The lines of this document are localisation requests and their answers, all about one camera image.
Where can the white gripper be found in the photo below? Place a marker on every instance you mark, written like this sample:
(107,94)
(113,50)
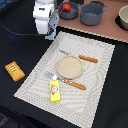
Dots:
(46,18)

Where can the red tomato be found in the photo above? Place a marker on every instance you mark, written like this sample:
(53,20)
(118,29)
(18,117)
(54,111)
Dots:
(66,8)

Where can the yellow butter box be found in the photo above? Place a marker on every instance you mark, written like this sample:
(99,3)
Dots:
(55,91)

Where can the light blue milk carton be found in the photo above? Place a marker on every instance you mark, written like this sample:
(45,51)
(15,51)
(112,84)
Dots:
(51,37)

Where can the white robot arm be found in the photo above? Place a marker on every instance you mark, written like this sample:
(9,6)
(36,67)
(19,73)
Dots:
(45,2)

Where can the left grey pot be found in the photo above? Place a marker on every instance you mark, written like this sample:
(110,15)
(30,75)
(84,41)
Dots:
(73,13)

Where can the grey pot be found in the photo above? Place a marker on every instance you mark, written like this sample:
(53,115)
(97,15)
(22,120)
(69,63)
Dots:
(91,14)
(73,13)

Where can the right grey pot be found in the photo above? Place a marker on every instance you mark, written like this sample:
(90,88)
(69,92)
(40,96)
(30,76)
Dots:
(91,14)

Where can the round wooden plate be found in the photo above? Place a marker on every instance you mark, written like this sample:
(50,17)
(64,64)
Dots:
(70,67)

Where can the beige bowl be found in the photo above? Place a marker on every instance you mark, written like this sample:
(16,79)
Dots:
(123,14)

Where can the white woven placemat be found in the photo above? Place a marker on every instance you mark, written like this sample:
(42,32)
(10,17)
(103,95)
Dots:
(76,106)

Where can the wooden handled fork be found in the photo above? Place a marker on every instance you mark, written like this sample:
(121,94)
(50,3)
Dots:
(69,82)

